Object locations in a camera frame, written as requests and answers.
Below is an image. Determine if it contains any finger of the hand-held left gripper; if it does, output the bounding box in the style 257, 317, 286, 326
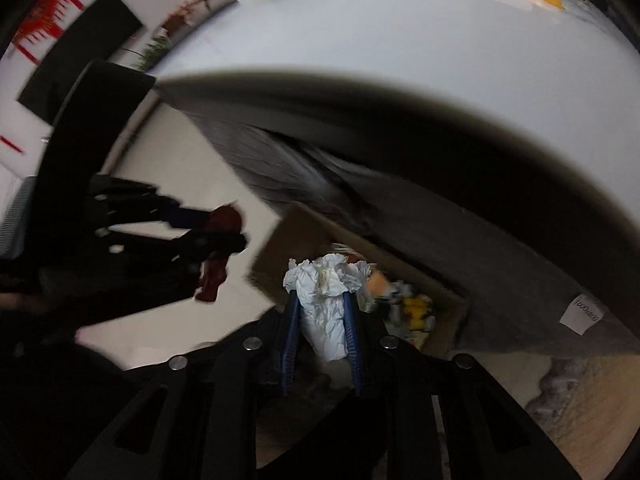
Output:
104, 231, 249, 274
94, 179, 214, 232

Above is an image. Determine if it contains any red paper wall decoration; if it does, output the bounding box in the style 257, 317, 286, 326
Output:
10, 0, 87, 64

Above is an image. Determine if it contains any black wall panel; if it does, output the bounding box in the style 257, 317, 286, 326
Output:
19, 0, 147, 126

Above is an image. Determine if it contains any white tissue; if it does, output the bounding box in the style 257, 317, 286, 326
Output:
283, 253, 371, 364

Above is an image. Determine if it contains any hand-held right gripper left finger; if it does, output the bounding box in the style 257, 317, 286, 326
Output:
65, 291, 302, 480

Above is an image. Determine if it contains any grey mesh chair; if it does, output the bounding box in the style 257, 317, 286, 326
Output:
0, 176, 37, 257

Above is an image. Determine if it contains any orange wrapper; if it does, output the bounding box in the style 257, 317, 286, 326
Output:
362, 269, 394, 304

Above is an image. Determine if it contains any brown cardboard box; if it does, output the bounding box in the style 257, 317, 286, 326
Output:
247, 201, 469, 361

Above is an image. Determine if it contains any yellow wrapper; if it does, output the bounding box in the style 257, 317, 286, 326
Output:
401, 294, 437, 334

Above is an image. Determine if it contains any white paper label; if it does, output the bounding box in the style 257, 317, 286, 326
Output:
560, 293, 606, 336

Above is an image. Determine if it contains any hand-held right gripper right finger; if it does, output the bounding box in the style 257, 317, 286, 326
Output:
344, 293, 583, 480

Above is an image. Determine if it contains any green potted plant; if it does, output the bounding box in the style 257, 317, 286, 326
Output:
134, 32, 173, 71

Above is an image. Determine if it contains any red wrapper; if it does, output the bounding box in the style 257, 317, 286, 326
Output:
195, 202, 244, 304

